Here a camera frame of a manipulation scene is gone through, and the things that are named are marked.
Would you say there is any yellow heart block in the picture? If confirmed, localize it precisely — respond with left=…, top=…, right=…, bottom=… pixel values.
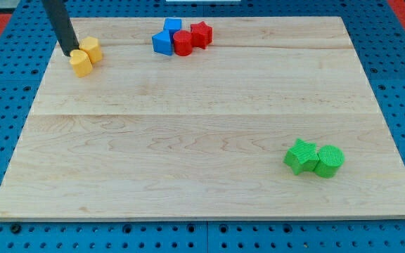
left=69, top=50, right=93, bottom=77

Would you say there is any light wooden board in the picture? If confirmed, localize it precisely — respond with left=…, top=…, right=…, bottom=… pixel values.
left=0, top=16, right=405, bottom=222

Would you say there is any red cylinder block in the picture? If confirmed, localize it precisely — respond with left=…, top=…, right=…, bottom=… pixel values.
left=173, top=30, right=193, bottom=56

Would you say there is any red star block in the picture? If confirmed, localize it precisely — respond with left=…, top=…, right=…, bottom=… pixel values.
left=190, top=21, right=213, bottom=49

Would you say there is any blue triangle block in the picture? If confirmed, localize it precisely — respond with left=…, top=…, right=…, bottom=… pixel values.
left=152, top=30, right=173, bottom=56

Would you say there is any green star block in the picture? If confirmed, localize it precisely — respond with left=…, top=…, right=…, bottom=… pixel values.
left=283, top=138, right=319, bottom=175

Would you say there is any blue cube block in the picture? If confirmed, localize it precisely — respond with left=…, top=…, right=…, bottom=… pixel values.
left=163, top=18, right=182, bottom=37

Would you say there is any green cylinder block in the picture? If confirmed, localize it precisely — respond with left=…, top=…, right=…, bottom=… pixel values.
left=314, top=145, right=345, bottom=178

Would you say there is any yellow hexagon block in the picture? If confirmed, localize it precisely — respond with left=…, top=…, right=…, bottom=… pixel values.
left=79, top=37, right=103, bottom=63

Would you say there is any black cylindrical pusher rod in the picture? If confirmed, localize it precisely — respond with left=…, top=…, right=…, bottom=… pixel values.
left=41, top=0, right=79, bottom=57

